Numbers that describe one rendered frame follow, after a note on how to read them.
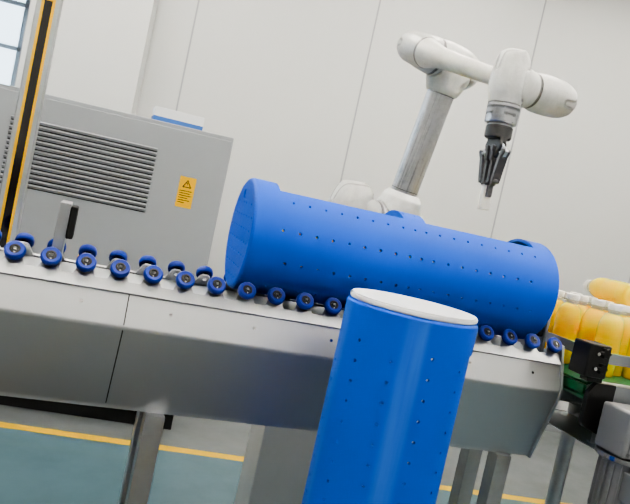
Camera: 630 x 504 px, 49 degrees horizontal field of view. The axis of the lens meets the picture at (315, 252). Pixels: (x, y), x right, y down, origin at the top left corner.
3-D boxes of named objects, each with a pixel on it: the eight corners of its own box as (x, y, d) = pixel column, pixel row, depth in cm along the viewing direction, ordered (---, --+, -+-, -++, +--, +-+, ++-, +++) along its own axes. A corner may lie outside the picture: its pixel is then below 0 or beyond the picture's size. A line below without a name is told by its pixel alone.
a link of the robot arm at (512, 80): (502, 98, 186) (538, 110, 192) (513, 41, 185) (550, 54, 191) (476, 101, 196) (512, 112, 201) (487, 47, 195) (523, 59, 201)
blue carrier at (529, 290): (218, 276, 190) (240, 175, 188) (490, 325, 217) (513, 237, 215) (237, 298, 163) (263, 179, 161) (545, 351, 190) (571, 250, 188)
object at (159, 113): (149, 122, 345) (153, 107, 345) (197, 134, 353) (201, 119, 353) (152, 121, 333) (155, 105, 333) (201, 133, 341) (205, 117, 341)
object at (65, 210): (50, 262, 168) (62, 199, 167) (67, 265, 169) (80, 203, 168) (47, 268, 158) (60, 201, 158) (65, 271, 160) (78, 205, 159)
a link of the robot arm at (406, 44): (422, 27, 228) (454, 42, 235) (398, 19, 244) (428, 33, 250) (405, 65, 232) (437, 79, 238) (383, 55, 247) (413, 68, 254)
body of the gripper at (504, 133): (480, 123, 196) (473, 156, 197) (496, 121, 188) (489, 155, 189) (503, 129, 199) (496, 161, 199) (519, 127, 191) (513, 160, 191)
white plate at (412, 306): (438, 318, 130) (437, 324, 130) (499, 320, 151) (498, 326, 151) (325, 284, 147) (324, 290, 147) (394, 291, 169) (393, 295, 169)
